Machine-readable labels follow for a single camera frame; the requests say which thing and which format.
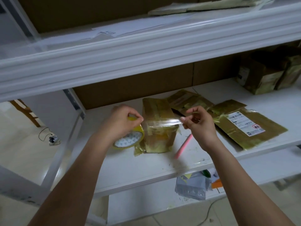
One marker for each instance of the wide barcode label cardboard box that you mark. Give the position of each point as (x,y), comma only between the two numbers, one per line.
(157,110)

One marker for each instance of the person's right forearm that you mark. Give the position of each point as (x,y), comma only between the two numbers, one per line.
(249,188)

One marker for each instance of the person's left hand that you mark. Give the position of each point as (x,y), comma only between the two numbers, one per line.
(117,122)

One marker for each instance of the person's right hand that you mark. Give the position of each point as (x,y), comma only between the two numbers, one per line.
(202,129)

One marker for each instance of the orange plastic object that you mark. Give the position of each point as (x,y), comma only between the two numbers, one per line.
(217,184)

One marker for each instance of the person's left forearm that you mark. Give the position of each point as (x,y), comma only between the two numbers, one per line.
(66,186)

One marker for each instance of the small taped carton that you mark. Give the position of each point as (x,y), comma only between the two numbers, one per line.
(186,101)

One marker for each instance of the white metal shelf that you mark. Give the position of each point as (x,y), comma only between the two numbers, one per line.
(117,54)

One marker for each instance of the package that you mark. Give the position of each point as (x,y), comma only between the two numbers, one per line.
(207,4)

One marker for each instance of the large plain cardboard box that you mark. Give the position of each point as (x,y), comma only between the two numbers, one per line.
(289,68)

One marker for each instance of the stack of cardboard boxes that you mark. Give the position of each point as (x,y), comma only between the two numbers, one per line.
(244,122)

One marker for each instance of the white power strip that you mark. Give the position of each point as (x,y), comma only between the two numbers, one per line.
(53,139)

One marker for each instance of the yellow tape roll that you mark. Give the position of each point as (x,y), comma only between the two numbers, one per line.
(129,138)

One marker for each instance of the pink utility knife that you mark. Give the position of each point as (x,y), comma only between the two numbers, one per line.
(183,146)

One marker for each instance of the wooden chair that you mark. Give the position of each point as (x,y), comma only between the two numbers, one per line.
(26,113)

